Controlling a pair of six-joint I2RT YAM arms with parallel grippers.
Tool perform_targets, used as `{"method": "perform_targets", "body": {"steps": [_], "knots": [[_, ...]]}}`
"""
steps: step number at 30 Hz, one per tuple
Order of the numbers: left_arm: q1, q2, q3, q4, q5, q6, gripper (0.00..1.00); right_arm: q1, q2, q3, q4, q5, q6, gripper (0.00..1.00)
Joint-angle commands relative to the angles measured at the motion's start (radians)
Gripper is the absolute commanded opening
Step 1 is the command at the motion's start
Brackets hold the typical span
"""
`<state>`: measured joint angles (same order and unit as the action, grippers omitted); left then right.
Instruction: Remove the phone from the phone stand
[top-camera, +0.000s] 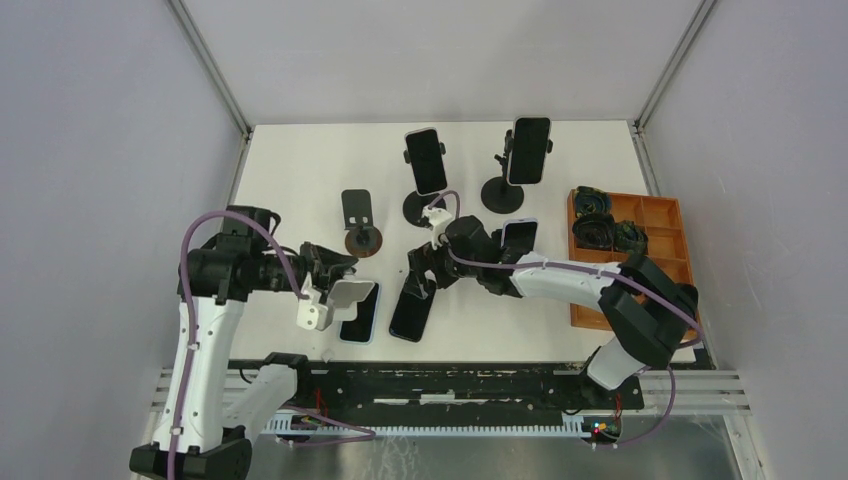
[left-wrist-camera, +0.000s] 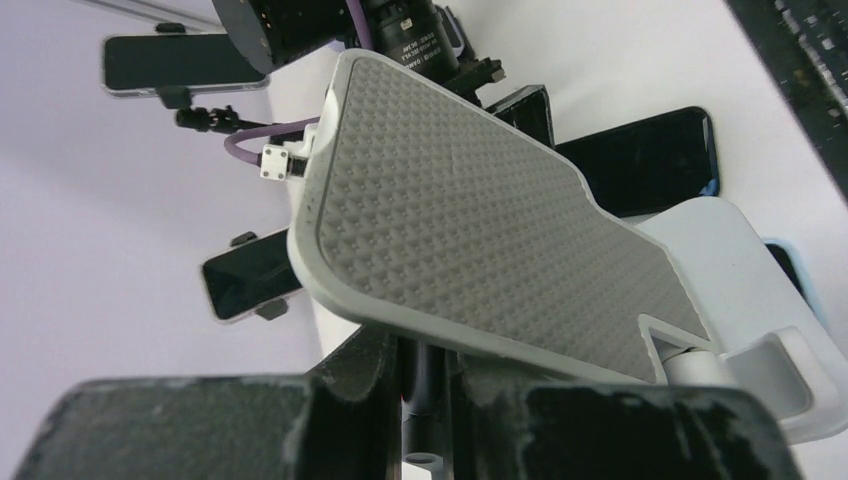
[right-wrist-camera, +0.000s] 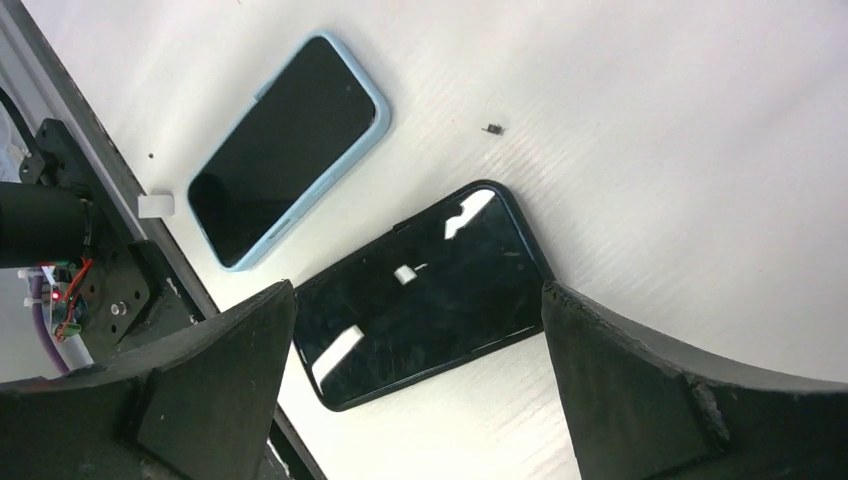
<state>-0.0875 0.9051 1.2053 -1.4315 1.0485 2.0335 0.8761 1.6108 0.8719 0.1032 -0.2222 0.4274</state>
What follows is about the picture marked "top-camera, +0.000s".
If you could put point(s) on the white slotted cable duct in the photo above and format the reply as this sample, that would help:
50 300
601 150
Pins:
292 424

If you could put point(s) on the phone with white case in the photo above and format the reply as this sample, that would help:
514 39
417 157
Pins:
411 314

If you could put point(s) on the orange compartment tray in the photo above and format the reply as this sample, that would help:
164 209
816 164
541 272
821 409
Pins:
662 221

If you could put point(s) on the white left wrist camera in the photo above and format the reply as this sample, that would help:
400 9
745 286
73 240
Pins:
318 309

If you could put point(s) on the silver folding phone stand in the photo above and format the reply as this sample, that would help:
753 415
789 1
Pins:
404 272

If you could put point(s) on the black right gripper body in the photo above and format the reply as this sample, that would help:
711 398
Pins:
426 258

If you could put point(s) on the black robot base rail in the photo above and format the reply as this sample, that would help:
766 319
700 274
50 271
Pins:
409 394

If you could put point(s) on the phone with light blue case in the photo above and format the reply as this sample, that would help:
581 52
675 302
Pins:
360 330

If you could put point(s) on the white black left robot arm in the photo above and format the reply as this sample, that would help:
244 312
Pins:
199 435

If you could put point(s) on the wooden-base black plate stand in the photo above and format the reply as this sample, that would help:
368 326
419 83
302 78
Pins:
363 239

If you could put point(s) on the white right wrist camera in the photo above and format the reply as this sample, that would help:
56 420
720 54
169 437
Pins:
439 218

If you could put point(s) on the phone with purple case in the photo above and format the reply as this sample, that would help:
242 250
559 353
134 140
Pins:
519 234

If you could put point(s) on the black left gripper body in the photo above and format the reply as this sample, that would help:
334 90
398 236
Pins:
314 266

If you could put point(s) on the green blue rolled tie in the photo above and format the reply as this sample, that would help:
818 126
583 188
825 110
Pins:
630 238

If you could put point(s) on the dark brown rolled tie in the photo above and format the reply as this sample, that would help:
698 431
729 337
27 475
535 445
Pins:
594 231

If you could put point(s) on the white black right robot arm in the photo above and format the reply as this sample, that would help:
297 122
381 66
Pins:
650 315

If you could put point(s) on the blue yellow rolled tie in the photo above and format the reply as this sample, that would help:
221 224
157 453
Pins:
590 200

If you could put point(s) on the phone on middle stand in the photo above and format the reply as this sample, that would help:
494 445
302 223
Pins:
424 153

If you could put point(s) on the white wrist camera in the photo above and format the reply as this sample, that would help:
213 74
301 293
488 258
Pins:
439 218
318 309

